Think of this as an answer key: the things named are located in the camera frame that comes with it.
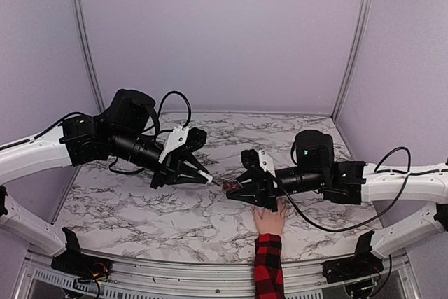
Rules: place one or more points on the red black plaid sleeve forearm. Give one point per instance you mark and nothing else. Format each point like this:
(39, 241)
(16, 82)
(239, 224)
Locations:
(268, 273)

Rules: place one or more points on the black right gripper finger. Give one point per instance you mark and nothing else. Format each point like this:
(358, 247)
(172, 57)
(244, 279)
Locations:
(247, 194)
(250, 176)

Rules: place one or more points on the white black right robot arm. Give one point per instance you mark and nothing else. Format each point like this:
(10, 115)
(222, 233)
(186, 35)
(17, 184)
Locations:
(348, 182)

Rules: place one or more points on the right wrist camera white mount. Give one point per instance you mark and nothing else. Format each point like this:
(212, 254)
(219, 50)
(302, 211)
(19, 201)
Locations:
(258, 163)

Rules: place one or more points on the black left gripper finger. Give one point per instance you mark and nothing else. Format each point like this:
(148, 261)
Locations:
(182, 179)
(192, 165)

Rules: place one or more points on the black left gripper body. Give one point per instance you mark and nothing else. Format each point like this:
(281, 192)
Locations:
(166, 170)

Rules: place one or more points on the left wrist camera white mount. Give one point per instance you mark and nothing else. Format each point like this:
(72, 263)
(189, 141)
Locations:
(183, 140)

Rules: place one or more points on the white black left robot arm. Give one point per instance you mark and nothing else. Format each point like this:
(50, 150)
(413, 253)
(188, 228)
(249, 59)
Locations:
(127, 130)

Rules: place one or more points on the red nail polish bottle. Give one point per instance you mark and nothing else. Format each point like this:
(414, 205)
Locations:
(231, 186)

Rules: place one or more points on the bare human hand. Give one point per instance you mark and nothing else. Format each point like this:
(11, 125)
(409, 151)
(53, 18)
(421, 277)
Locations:
(269, 222)

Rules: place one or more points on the white nail polish cap brush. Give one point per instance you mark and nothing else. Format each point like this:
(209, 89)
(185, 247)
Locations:
(206, 178)

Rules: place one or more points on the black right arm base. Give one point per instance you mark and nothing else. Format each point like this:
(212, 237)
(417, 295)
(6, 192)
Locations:
(363, 263)

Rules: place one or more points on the aluminium corner post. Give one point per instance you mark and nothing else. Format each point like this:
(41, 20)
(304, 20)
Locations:
(87, 54)
(349, 70)

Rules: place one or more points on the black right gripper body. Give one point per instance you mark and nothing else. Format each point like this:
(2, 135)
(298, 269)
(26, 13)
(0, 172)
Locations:
(269, 183)

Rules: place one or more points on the curved aluminium front rail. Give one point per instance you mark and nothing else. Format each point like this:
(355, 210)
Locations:
(140, 278)

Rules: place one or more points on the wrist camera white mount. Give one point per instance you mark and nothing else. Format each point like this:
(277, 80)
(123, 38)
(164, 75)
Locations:
(258, 163)
(183, 140)

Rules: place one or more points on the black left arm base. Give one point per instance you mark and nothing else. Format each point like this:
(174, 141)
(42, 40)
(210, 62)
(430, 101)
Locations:
(88, 269)

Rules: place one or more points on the right aluminium corner post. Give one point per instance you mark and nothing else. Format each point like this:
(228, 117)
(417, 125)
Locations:
(349, 70)

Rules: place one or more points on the left aluminium corner post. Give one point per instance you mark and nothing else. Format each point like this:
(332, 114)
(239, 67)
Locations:
(87, 54)

